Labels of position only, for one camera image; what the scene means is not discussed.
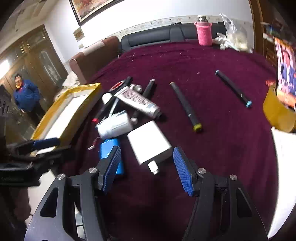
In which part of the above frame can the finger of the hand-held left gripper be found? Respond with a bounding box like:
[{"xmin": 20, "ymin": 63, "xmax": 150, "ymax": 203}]
[
  {"xmin": 32, "ymin": 146, "xmax": 73, "ymax": 168},
  {"xmin": 7, "ymin": 137, "xmax": 61, "ymax": 154}
]

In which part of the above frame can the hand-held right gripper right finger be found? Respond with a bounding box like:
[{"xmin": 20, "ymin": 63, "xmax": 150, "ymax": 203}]
[{"xmin": 173, "ymin": 146, "xmax": 269, "ymax": 241}]

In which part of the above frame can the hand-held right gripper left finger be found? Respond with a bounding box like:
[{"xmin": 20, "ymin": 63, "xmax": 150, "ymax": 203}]
[{"xmin": 24, "ymin": 146, "xmax": 122, "ymax": 241}]

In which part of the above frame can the blue battery pack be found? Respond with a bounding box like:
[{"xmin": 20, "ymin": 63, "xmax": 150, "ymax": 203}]
[{"xmin": 87, "ymin": 137, "xmax": 125, "ymax": 175}]

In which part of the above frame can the white foam box yellow tape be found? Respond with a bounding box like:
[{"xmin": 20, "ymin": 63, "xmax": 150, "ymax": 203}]
[{"xmin": 31, "ymin": 83, "xmax": 102, "ymax": 158}]

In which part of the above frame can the white bottle green label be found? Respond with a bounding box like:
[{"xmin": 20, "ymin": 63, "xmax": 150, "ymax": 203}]
[{"xmin": 96, "ymin": 111, "xmax": 133, "ymax": 137}]

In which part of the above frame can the white power adapter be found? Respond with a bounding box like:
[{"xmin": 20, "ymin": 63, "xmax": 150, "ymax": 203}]
[{"xmin": 127, "ymin": 120, "xmax": 173, "ymax": 175}]

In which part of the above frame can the black marker yellow cap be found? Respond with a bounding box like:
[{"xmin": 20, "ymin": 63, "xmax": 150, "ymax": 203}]
[{"xmin": 169, "ymin": 82, "xmax": 203, "ymax": 133}]

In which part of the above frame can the silver tube pink label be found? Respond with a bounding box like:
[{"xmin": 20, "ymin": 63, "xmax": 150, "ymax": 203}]
[{"xmin": 114, "ymin": 86, "xmax": 162, "ymax": 118}]

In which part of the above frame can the black electrical tape roll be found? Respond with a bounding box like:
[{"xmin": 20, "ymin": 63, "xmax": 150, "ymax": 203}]
[{"xmin": 109, "ymin": 80, "xmax": 126, "ymax": 92}]

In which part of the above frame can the black marker red cap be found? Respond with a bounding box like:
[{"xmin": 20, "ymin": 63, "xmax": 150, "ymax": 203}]
[{"xmin": 92, "ymin": 76, "xmax": 133, "ymax": 123}]

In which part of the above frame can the black marker grey cap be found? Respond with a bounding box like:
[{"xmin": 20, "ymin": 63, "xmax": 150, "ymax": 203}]
[{"xmin": 130, "ymin": 79, "xmax": 156, "ymax": 124}]

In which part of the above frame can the black marker teal cap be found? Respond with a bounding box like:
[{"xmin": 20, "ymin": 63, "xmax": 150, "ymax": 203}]
[{"xmin": 215, "ymin": 70, "xmax": 252, "ymax": 109}]

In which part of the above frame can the person's left forearm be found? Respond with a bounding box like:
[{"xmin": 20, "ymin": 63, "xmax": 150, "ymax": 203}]
[{"xmin": 0, "ymin": 186, "xmax": 31, "ymax": 241}]

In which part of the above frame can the maroon velvet tablecloth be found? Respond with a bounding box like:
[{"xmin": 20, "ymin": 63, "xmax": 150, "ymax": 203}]
[{"xmin": 58, "ymin": 42, "xmax": 279, "ymax": 241}]

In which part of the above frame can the wooden door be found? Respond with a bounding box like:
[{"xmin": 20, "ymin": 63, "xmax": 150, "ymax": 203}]
[{"xmin": 0, "ymin": 24, "xmax": 68, "ymax": 98}]

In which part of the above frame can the brown armchair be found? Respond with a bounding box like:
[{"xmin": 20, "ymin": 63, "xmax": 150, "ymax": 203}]
[{"xmin": 69, "ymin": 36, "xmax": 121, "ymax": 85}]

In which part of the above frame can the yellow tape roll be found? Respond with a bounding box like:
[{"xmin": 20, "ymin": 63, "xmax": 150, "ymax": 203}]
[{"xmin": 262, "ymin": 83, "xmax": 296, "ymax": 133}]

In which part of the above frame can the white crumpled cloth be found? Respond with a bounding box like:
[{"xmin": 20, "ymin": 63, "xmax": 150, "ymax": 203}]
[{"xmin": 213, "ymin": 32, "xmax": 228, "ymax": 50}]

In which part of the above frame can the black leather sofa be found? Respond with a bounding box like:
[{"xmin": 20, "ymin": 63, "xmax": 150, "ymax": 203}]
[{"xmin": 120, "ymin": 22, "xmax": 228, "ymax": 55}]

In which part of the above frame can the clear plastic bag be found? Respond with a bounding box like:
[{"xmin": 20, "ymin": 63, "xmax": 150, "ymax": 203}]
[{"xmin": 218, "ymin": 13, "xmax": 253, "ymax": 54}]

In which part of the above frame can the wooden cabinet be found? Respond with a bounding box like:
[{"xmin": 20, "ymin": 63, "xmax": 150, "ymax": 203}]
[{"xmin": 248, "ymin": 0, "xmax": 296, "ymax": 77}]

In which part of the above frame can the small wall plaque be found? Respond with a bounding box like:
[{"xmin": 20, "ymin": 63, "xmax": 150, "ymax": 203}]
[{"xmin": 73, "ymin": 27, "xmax": 84, "ymax": 42}]

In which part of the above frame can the framed wall painting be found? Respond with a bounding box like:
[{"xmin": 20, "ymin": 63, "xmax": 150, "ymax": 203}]
[{"xmin": 69, "ymin": 0, "xmax": 121, "ymax": 26}]

